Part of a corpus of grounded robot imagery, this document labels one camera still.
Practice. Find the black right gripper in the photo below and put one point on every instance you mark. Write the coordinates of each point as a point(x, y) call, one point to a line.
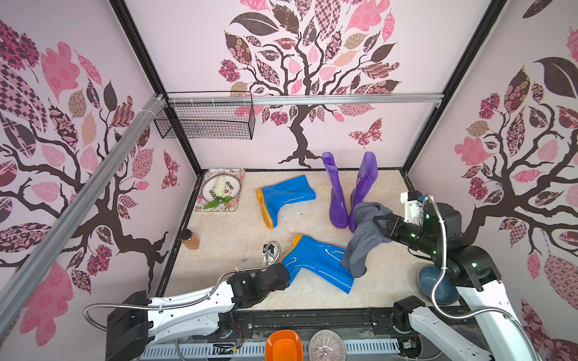
point(388, 228)

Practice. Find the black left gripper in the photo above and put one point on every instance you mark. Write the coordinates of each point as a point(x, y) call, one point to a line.
point(283, 287)

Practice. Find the grey cloth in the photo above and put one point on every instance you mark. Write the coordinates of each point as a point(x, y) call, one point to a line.
point(366, 236)

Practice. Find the purple boot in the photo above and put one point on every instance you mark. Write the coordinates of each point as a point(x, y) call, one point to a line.
point(367, 175)
point(338, 212)

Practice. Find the blue boot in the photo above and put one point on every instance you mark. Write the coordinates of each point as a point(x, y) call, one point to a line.
point(272, 198)
point(320, 258)

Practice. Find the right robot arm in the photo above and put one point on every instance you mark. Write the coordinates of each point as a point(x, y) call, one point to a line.
point(435, 229)

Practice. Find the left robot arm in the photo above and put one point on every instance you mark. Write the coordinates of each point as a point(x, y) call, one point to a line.
point(139, 321)

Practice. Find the left flexible metal conduit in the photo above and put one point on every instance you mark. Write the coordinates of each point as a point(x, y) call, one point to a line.
point(166, 305)

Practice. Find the flexible metal conduit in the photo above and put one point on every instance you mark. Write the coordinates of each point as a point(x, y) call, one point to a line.
point(485, 309)
point(166, 305)

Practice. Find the right flexible metal conduit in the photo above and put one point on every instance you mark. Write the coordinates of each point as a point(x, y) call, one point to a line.
point(485, 309)

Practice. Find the orange plastic bowl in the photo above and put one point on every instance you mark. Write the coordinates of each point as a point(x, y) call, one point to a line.
point(284, 345)

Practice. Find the brown bottle black cap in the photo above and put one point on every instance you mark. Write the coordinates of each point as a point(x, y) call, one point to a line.
point(189, 239)

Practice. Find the blue ceramic bowl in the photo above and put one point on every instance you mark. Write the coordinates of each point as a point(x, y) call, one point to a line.
point(446, 293)

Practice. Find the floral tray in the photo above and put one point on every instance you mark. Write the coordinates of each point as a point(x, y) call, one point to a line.
point(230, 207)

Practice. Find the patterned plate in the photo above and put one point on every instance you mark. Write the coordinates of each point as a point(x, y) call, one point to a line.
point(235, 184)

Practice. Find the white flower with leaves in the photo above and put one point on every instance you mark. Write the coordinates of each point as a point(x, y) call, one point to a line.
point(220, 192)

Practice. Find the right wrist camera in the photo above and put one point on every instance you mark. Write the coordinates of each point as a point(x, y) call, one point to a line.
point(412, 202)

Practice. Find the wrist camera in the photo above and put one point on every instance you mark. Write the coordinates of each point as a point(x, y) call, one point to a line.
point(412, 202)
point(271, 253)

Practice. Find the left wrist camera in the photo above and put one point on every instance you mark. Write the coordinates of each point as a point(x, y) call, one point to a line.
point(271, 253)

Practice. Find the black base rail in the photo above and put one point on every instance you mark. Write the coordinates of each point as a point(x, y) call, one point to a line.
point(381, 321)

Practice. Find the black wire basket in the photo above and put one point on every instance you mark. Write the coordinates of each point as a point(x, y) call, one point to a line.
point(226, 115)

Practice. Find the aluminium rail back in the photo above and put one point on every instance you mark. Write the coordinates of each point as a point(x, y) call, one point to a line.
point(392, 98)

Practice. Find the aluminium rail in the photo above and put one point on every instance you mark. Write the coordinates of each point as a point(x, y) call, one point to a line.
point(392, 98)
point(30, 275)

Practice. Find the aluminium rail left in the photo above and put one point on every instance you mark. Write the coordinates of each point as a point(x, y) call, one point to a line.
point(30, 275)

